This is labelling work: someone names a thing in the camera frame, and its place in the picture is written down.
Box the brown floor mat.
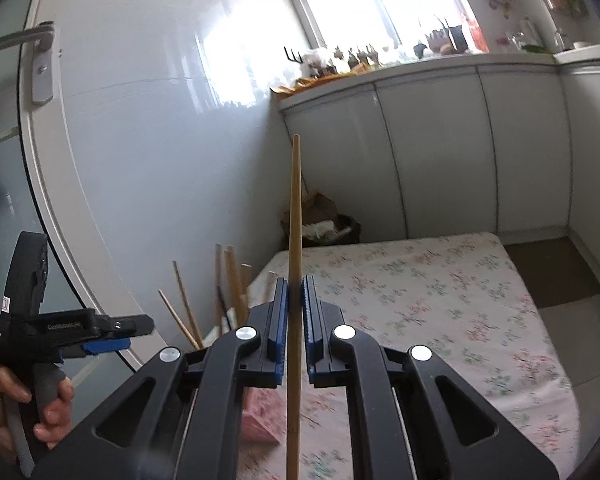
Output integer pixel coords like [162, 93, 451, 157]
[502, 237, 600, 311]

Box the window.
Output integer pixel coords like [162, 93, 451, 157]
[285, 0, 481, 53]

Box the floral tablecloth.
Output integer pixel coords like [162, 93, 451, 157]
[235, 231, 581, 480]

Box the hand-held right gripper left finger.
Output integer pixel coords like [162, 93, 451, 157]
[30, 276, 289, 480]

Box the brown paper bag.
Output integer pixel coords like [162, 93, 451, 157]
[280, 189, 339, 247]

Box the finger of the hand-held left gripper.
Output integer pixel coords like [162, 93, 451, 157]
[96, 314, 154, 337]
[62, 338, 132, 359]

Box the white cabinet row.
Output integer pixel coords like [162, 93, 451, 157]
[277, 52, 600, 301]

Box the grey door handle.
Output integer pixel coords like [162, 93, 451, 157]
[0, 21, 57, 107]

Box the row of small countertop items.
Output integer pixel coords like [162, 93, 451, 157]
[270, 15, 491, 98]

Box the person's left hand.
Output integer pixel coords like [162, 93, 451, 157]
[0, 364, 76, 450]

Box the pink perforated plastic basket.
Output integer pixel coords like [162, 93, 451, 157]
[240, 388, 287, 446]

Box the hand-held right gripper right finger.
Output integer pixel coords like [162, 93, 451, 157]
[301, 275, 571, 480]

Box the dark trash bin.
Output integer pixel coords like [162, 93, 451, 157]
[300, 214, 362, 248]

